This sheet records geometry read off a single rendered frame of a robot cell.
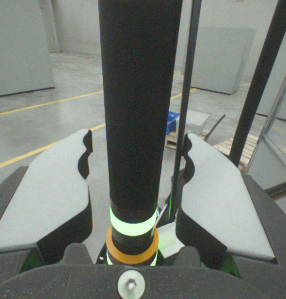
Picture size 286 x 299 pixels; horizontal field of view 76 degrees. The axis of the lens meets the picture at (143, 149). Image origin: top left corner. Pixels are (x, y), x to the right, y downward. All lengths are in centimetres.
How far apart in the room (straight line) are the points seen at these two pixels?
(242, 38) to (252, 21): 525
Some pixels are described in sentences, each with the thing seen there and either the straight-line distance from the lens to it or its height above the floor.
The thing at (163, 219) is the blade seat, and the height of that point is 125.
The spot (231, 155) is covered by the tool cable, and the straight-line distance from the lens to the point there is 17.
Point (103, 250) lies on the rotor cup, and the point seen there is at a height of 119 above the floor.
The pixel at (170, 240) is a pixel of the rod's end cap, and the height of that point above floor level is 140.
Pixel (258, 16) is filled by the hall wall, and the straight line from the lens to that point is 1232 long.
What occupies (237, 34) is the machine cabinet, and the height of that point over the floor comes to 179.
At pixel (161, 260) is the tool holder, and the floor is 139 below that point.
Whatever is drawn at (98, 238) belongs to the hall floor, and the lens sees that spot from 189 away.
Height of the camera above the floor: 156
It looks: 31 degrees down
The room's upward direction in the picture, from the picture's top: 3 degrees clockwise
